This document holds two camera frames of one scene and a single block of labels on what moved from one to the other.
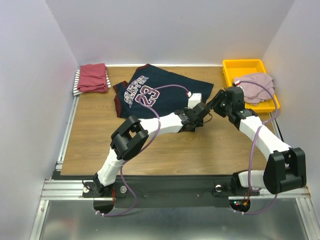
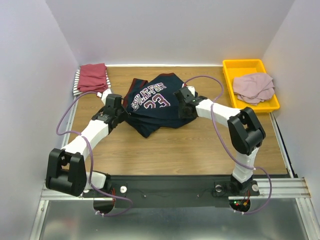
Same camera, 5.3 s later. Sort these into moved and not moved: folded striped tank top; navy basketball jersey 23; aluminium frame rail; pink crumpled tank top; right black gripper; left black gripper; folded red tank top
Moved: left black gripper; navy basketball jersey 23; right black gripper
Not moved: folded striped tank top; aluminium frame rail; pink crumpled tank top; folded red tank top
